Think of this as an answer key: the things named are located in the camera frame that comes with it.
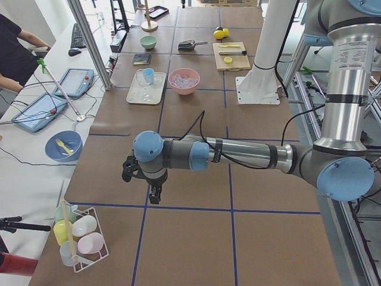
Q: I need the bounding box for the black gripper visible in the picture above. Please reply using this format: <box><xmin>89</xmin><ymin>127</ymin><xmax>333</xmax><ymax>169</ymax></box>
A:
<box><xmin>146</xmin><ymin>172</ymin><xmax>168</xmax><ymax>204</ymax></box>

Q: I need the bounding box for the metal ice scoop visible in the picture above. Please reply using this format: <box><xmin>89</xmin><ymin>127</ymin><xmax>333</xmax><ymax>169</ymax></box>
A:
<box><xmin>177</xmin><ymin>40</ymin><xmax>208</xmax><ymax>51</ymax></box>

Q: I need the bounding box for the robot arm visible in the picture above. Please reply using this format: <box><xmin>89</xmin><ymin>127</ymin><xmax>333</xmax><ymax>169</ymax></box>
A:
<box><xmin>122</xmin><ymin>1</ymin><xmax>380</xmax><ymax>204</ymax></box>

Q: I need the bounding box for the white plastic cup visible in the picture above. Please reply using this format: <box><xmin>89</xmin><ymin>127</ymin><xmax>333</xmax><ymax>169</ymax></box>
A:
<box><xmin>71</xmin><ymin>215</ymin><xmax>98</xmax><ymax>237</ymax></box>

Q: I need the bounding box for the pink plastic cup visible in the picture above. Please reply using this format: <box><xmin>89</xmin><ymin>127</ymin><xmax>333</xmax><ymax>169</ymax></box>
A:
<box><xmin>77</xmin><ymin>232</ymin><xmax>105</xmax><ymax>254</ymax></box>

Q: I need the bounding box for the yellow plastic cup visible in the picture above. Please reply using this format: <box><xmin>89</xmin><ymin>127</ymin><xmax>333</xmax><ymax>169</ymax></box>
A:
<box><xmin>53</xmin><ymin>219</ymin><xmax>68</xmax><ymax>246</ymax></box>

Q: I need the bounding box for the pink bowl of ice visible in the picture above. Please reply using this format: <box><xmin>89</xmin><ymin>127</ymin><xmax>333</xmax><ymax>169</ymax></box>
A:
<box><xmin>168</xmin><ymin>68</ymin><xmax>201</xmax><ymax>95</ymax></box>

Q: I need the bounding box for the light blue cup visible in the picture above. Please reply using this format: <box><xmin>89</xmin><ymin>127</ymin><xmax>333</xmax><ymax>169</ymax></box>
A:
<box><xmin>142</xmin><ymin>68</ymin><xmax>155</xmax><ymax>85</ymax></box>

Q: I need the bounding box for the yellow plastic fork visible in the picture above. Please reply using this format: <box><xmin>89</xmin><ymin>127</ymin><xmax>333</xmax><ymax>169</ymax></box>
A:
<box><xmin>55</xmin><ymin>138</ymin><xmax>73</xmax><ymax>156</ymax></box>

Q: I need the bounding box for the blue bowl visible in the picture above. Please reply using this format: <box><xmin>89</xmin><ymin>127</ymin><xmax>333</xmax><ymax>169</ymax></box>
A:
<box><xmin>45</xmin><ymin>130</ymin><xmax>83</xmax><ymax>163</ymax></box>

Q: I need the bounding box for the cream serving tray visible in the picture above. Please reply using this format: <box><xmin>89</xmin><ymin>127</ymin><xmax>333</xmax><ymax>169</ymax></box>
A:
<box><xmin>126</xmin><ymin>70</ymin><xmax>167</xmax><ymax>105</ymax></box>

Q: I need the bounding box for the clear wine glass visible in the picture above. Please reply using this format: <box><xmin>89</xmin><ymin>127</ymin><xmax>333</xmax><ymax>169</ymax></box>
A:
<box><xmin>136</xmin><ymin>69</ymin><xmax>151</xmax><ymax>101</ymax></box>

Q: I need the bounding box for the grey folded cloth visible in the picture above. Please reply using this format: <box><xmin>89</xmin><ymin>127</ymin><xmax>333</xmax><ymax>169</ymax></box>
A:
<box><xmin>132</xmin><ymin>53</ymin><xmax>151</xmax><ymax>66</ymax></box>

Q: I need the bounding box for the far teach pendant tablet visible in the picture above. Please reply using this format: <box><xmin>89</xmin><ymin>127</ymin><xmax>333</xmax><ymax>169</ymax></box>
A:
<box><xmin>59</xmin><ymin>68</ymin><xmax>95</xmax><ymax>98</ymax></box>

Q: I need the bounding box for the teach pendant tablet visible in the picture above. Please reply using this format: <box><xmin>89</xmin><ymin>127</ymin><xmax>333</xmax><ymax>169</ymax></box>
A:
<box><xmin>59</xmin><ymin>68</ymin><xmax>95</xmax><ymax>98</ymax></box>
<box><xmin>11</xmin><ymin>93</ymin><xmax>68</xmax><ymax>133</ymax></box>

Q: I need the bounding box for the near teach pendant tablet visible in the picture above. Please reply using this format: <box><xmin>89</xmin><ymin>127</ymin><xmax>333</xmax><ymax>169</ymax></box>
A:
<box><xmin>11</xmin><ymin>93</ymin><xmax>68</xmax><ymax>133</ymax></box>

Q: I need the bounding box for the lemon half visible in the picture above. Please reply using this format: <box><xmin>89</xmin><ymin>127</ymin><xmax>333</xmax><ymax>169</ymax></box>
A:
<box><xmin>223</xmin><ymin>57</ymin><xmax>233</xmax><ymax>64</ymax></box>

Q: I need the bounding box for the green bowl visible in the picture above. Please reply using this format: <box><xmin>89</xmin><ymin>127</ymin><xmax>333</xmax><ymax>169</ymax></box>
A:
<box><xmin>140</xmin><ymin>35</ymin><xmax>157</xmax><ymax>50</ymax></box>

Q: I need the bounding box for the wooden cutting board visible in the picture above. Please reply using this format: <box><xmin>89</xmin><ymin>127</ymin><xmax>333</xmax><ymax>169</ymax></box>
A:
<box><xmin>213</xmin><ymin>42</ymin><xmax>251</xmax><ymax>71</ymax></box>

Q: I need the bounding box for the red fire extinguisher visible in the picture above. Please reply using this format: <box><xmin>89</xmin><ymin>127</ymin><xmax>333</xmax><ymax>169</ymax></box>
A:
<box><xmin>0</xmin><ymin>252</ymin><xmax>39</xmax><ymax>276</ymax></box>

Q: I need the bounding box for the black computer mouse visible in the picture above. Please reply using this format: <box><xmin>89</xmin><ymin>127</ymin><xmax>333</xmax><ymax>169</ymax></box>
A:
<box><xmin>68</xmin><ymin>48</ymin><xmax>82</xmax><ymax>57</ymax></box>

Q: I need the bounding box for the yellow plastic knife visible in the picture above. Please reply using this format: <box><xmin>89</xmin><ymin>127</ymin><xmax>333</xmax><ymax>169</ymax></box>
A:
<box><xmin>218</xmin><ymin>45</ymin><xmax>241</xmax><ymax>48</ymax></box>

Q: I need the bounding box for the wooden stand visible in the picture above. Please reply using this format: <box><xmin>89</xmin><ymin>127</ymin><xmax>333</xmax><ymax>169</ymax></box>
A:
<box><xmin>140</xmin><ymin>0</ymin><xmax>158</xmax><ymax>32</ymax></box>

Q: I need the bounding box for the black keyboard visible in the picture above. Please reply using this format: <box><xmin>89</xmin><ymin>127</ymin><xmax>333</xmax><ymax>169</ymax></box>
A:
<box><xmin>70</xmin><ymin>23</ymin><xmax>86</xmax><ymax>49</ymax></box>

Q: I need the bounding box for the yellow lemon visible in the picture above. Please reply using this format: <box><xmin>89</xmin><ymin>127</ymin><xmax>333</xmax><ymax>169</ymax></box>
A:
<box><xmin>223</xmin><ymin>28</ymin><xmax>230</xmax><ymax>38</ymax></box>
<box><xmin>213</xmin><ymin>30</ymin><xmax>225</xmax><ymax>40</ymax></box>

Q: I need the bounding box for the person in black shirt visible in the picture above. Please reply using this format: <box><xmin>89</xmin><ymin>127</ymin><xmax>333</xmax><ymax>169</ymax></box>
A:
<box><xmin>1</xmin><ymin>15</ymin><xmax>51</xmax><ymax>92</ymax></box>

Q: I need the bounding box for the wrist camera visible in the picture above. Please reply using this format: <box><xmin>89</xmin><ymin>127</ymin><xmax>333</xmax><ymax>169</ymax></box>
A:
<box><xmin>121</xmin><ymin>156</ymin><xmax>141</xmax><ymax>182</ymax></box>

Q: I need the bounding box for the white wire cup rack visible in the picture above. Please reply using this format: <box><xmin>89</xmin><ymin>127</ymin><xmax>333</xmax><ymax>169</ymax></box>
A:
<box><xmin>60</xmin><ymin>200</ymin><xmax>109</xmax><ymax>273</ymax></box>

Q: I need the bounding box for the aluminium frame post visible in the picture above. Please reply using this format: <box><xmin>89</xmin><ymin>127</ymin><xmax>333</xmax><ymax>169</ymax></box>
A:
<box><xmin>68</xmin><ymin>0</ymin><xmax>112</xmax><ymax>91</ymax></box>

